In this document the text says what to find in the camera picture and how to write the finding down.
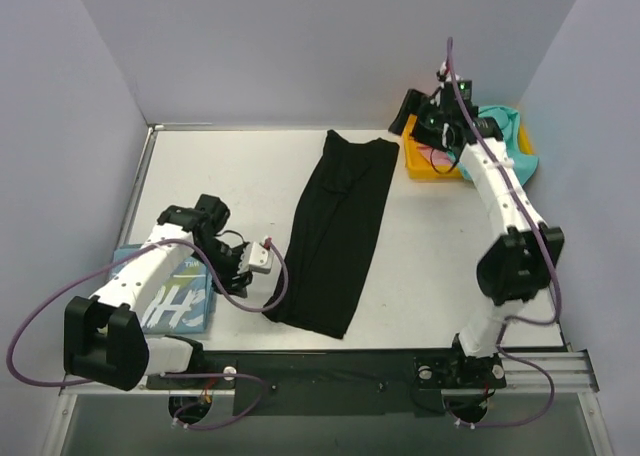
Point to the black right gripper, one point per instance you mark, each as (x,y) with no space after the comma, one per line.
(417,118)

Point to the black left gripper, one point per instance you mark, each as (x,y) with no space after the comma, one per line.
(236,267)

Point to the black t shirt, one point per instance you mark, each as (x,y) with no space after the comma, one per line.
(334,235)

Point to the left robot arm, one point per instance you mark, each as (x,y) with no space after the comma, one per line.
(103,337)

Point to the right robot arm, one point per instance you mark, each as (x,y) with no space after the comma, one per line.
(521,262)

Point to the folded light blue t shirt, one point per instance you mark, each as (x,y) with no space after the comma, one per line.
(182,303)

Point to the pink t shirt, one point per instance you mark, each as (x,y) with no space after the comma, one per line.
(440,160)

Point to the yellow plastic bin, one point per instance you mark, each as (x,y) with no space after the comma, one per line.
(417,167)

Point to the teal t shirt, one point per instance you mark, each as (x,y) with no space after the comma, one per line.
(517,143)

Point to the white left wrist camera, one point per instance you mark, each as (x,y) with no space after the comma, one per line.
(256,258)

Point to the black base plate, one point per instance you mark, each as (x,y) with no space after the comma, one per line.
(340,382)

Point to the aluminium front rail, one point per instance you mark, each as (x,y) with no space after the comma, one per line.
(571,372)

